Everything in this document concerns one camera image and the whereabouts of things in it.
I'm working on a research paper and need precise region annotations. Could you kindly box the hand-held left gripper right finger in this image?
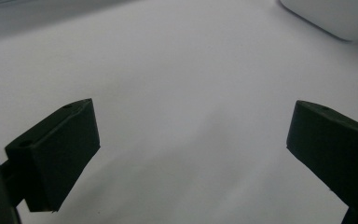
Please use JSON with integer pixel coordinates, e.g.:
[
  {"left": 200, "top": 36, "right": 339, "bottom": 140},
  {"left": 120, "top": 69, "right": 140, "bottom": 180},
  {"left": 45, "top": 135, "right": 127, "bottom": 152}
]
[{"left": 285, "top": 99, "right": 358, "bottom": 224}]

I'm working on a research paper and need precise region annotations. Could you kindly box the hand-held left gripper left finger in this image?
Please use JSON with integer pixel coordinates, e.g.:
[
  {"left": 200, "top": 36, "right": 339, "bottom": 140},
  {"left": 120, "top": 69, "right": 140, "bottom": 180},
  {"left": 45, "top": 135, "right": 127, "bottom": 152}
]
[{"left": 0, "top": 98, "right": 101, "bottom": 214}]

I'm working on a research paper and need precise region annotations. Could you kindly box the white rounded container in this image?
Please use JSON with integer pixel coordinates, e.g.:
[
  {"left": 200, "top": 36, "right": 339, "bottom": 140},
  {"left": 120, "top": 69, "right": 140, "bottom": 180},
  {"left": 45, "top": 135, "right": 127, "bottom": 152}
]
[{"left": 278, "top": 0, "right": 358, "bottom": 42}]

